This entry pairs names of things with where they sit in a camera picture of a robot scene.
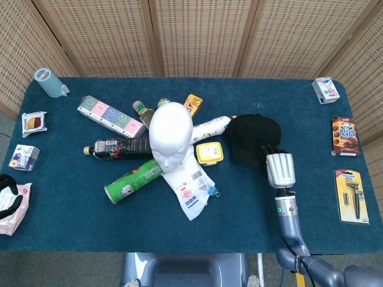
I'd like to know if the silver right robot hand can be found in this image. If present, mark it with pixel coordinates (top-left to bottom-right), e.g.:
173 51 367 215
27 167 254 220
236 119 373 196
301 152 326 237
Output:
260 144 297 190

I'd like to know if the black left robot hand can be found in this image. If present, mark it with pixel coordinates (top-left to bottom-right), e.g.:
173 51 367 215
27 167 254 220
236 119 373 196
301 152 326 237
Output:
0 173 25 220

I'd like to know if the black baseball cap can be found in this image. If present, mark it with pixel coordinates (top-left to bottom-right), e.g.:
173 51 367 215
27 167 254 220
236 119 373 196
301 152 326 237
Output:
223 113 282 167

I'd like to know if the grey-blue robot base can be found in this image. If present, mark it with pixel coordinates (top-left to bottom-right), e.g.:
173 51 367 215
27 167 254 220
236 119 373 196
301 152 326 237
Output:
121 252 264 287

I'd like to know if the white foam mannequin head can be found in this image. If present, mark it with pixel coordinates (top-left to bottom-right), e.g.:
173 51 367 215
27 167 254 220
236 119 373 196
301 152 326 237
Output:
148 102 194 173

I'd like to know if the pink wet wipes pack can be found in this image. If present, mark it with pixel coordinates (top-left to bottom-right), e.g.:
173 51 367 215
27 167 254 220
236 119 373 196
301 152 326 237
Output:
0 182 32 237

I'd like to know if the small purple white carton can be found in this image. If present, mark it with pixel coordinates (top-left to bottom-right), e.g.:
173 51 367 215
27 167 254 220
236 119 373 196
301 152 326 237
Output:
8 144 41 172

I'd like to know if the blue table cloth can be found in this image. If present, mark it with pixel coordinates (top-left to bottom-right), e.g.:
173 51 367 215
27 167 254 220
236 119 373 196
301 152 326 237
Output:
0 77 383 255

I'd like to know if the white red snack packet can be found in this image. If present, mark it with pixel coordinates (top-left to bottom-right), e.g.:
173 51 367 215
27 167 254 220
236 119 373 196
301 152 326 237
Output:
20 111 48 139

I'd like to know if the Hello Panda biscuit box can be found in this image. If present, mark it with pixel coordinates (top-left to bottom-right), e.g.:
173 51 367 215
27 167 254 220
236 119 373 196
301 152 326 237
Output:
331 116 361 157

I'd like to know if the razor blister pack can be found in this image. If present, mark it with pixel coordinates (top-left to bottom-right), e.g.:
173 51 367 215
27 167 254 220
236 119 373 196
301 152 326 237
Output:
334 169 370 225

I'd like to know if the yellow-lid green tub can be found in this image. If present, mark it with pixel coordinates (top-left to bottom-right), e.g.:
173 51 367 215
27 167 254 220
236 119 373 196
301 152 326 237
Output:
196 141 224 167

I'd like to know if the white yellow-cap drink bottle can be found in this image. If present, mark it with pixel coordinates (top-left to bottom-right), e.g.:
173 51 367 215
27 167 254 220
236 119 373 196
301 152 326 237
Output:
190 115 237 141

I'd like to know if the white blue small box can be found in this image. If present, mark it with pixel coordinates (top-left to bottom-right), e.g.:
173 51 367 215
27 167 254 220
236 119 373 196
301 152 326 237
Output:
311 77 341 105

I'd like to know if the white printed paper bag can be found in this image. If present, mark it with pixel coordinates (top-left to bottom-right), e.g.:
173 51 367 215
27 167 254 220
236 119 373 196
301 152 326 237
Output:
161 149 217 222

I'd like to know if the light blue plastic jug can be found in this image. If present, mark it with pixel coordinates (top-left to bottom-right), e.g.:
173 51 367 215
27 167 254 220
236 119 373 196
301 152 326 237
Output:
34 68 71 99

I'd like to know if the pastel tissue multipack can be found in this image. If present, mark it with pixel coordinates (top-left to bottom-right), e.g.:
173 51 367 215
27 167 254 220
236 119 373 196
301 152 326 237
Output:
77 95 147 139

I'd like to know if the dark tea plastic bottle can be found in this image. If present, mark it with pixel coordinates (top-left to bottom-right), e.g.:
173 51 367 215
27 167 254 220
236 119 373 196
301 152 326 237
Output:
83 137 153 161

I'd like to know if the green chip can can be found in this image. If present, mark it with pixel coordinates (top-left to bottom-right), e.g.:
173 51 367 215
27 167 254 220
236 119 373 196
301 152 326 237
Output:
104 158 165 205

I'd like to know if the small green-cap tea bottle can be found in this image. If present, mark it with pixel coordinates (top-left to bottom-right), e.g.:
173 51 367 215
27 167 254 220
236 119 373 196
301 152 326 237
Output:
132 100 156 130

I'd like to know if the woven folding screen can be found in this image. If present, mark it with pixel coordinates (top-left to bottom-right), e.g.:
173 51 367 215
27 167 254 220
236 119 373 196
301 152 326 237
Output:
0 0 383 195

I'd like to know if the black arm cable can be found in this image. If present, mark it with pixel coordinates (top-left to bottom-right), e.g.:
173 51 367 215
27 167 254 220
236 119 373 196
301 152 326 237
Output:
281 234 318 287

